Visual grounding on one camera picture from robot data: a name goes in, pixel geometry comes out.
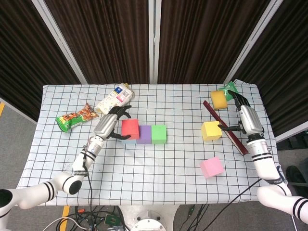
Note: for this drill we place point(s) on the black round floor object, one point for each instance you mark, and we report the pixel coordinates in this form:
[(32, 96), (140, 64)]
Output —
[(297, 176)]

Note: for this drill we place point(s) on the dark red long box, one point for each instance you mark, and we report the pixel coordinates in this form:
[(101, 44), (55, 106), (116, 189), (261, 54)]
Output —
[(216, 115)]

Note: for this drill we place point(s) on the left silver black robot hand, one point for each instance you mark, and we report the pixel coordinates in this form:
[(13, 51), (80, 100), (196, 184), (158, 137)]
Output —
[(106, 125)]

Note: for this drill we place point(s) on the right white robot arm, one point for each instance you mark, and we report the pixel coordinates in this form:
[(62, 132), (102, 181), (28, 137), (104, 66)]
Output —
[(267, 168)]

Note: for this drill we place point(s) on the pink foam cube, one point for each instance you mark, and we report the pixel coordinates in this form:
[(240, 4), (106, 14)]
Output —
[(211, 167)]

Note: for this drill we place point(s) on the green foam cube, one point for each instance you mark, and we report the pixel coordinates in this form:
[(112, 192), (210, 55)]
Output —
[(158, 134)]

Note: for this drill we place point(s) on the yellow sponge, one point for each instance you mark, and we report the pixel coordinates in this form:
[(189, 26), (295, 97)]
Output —
[(218, 99)]

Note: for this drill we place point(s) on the red foam cube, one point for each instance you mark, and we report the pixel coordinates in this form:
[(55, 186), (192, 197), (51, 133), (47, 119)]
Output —
[(130, 128)]

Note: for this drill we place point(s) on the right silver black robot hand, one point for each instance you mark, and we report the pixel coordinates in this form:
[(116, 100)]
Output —
[(251, 120)]

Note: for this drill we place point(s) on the white snack package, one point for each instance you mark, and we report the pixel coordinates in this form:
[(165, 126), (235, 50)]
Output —
[(114, 98)]

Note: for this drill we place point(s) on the white checkered tablecloth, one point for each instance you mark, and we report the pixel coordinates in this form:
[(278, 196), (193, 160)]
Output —
[(156, 173)]

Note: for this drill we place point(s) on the white partition post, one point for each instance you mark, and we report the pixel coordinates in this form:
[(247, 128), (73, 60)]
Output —
[(252, 41), (60, 43), (154, 36)]

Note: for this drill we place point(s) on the green orange snack bag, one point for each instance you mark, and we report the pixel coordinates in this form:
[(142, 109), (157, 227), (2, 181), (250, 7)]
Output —
[(74, 118)]

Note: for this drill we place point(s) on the purple foam cube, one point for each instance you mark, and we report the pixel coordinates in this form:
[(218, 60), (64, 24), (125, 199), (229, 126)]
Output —
[(145, 134)]

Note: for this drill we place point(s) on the green circuit board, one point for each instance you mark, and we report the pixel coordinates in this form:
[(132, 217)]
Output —
[(111, 219)]

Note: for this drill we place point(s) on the green sachet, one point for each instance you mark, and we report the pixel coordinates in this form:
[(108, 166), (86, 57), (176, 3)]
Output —
[(229, 87)]

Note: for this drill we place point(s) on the dark brown ribbed partition panel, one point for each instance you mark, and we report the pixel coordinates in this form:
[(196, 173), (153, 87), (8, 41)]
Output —
[(288, 60), (204, 36), (24, 48), (108, 36)]

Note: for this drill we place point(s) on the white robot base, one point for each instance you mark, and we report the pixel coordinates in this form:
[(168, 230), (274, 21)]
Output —
[(149, 216)]

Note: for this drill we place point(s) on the light blue foam cube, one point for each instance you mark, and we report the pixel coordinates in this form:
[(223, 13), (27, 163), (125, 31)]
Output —
[(130, 141)]

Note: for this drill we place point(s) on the yellow foam cube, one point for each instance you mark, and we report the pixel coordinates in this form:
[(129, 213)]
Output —
[(210, 131)]

